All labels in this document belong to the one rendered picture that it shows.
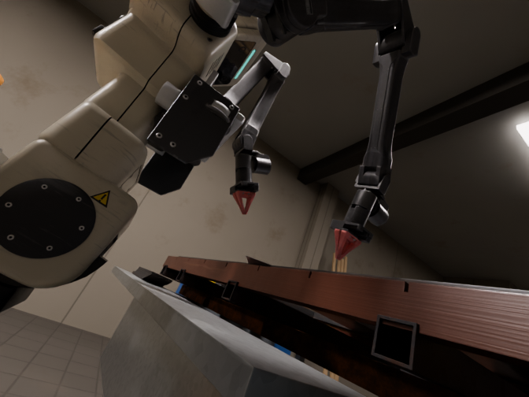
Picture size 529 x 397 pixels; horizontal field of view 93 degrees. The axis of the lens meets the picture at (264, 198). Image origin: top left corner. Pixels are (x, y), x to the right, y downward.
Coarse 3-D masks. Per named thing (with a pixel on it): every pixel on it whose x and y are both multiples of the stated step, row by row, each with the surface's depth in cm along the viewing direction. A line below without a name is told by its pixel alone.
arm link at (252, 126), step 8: (280, 72) 98; (288, 72) 100; (272, 80) 99; (280, 80) 100; (264, 88) 98; (272, 88) 98; (264, 96) 95; (272, 96) 97; (256, 104) 94; (264, 104) 94; (256, 112) 92; (264, 112) 94; (248, 120) 90; (256, 120) 91; (248, 128) 87; (256, 128) 89; (240, 136) 85; (256, 136) 88; (232, 144) 90; (240, 144) 85
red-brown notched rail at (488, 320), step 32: (256, 288) 59; (288, 288) 50; (320, 288) 44; (352, 288) 39; (384, 288) 35; (416, 288) 32; (448, 288) 30; (384, 320) 33; (416, 320) 30; (448, 320) 28; (480, 320) 26; (512, 320) 24; (480, 352) 26; (512, 352) 23
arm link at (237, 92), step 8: (264, 56) 98; (272, 56) 100; (256, 64) 96; (264, 64) 98; (272, 64) 99; (280, 64) 101; (248, 72) 93; (256, 72) 95; (264, 72) 97; (272, 72) 103; (240, 80) 91; (248, 80) 92; (256, 80) 94; (232, 88) 88; (240, 88) 90; (248, 88) 92; (224, 96) 83; (232, 96) 87; (240, 96) 89
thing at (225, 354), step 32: (128, 288) 70; (160, 288) 84; (160, 320) 39; (192, 320) 33; (192, 352) 27; (224, 352) 23; (256, 352) 28; (224, 384) 20; (256, 384) 19; (288, 384) 21; (320, 384) 24
